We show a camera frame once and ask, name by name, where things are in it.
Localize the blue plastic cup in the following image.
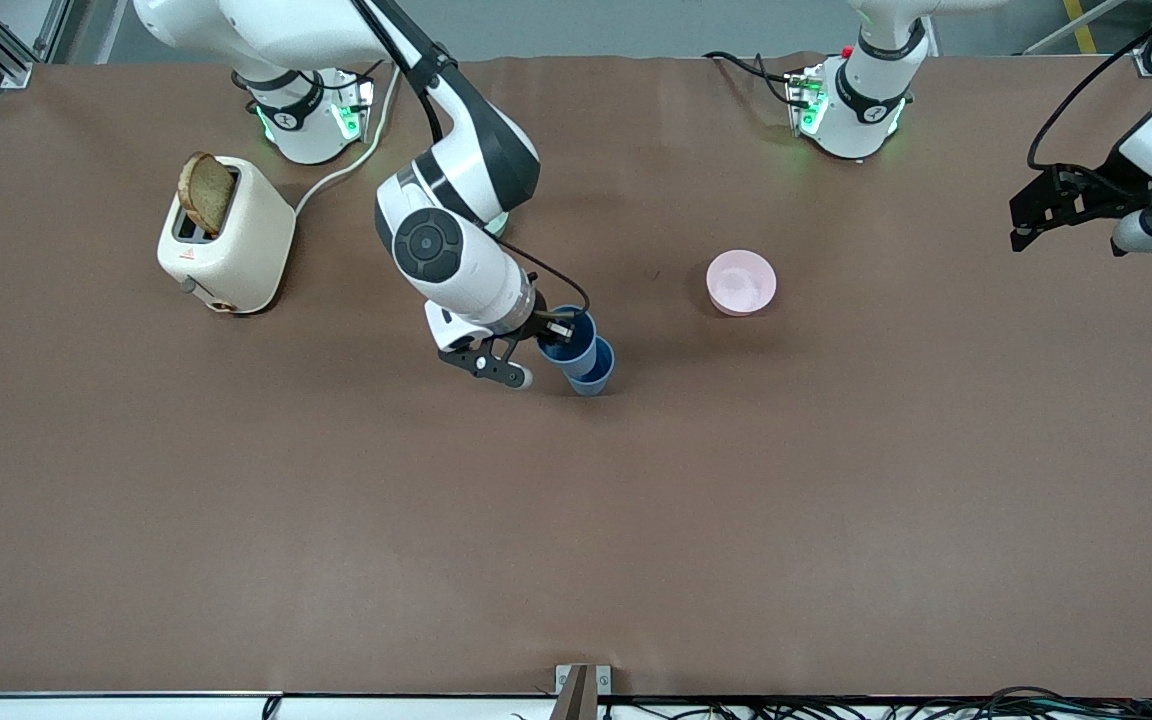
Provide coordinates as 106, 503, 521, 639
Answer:
535, 304, 600, 380
566, 337, 617, 398

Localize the pink bowl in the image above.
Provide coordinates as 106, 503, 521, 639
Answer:
705, 249, 778, 318

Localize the brown table cover cloth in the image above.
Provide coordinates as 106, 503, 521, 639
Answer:
0, 52, 1152, 699

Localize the cream white toaster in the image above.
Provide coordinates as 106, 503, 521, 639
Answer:
156, 155, 297, 316

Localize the brown bread slice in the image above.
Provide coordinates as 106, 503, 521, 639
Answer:
178, 152, 237, 238

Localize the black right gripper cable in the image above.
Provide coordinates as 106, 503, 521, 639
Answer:
499, 238, 593, 317

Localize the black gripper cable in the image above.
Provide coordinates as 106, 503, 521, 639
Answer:
499, 238, 593, 317
1026, 0, 1152, 173

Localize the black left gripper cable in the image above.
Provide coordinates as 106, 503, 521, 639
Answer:
1026, 0, 1152, 173

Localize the white toaster power cable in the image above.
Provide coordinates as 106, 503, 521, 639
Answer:
292, 60, 407, 217

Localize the black arm base cable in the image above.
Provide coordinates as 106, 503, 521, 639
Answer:
703, 50, 799, 107

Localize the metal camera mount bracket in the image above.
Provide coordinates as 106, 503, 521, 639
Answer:
554, 663, 613, 720

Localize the black cable bundle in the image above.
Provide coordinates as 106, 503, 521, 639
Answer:
511, 685, 1152, 720

